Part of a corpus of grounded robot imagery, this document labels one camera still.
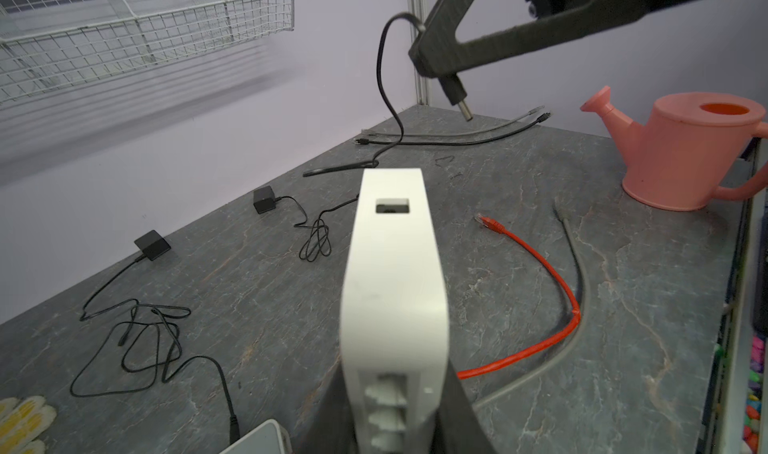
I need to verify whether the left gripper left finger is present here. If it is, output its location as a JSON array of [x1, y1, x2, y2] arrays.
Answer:
[[296, 366, 357, 454]]

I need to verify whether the red ethernet cable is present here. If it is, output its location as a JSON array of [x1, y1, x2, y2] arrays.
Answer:
[[455, 212, 583, 381]]

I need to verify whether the pink watering can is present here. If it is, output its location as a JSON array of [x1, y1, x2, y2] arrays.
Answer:
[[581, 86, 767, 212]]

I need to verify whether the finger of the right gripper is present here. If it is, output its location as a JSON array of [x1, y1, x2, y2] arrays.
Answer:
[[409, 0, 694, 78]]

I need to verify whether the white network switch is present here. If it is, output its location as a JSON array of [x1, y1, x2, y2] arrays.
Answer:
[[221, 419, 293, 454], [339, 168, 449, 453]]

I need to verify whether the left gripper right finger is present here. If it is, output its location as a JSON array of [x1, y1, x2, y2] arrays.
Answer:
[[437, 362, 495, 454]]

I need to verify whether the long white wire basket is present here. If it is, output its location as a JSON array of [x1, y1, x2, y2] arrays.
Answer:
[[1, 0, 295, 104]]

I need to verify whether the black ethernet cable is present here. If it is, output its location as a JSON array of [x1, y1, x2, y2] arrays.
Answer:
[[355, 111, 552, 148]]

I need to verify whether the black power adapter cable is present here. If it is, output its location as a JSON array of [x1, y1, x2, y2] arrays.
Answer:
[[70, 229, 242, 446], [252, 11, 475, 263]]

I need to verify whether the yellow white work glove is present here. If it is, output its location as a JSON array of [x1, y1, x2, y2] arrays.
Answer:
[[1, 396, 57, 454]]

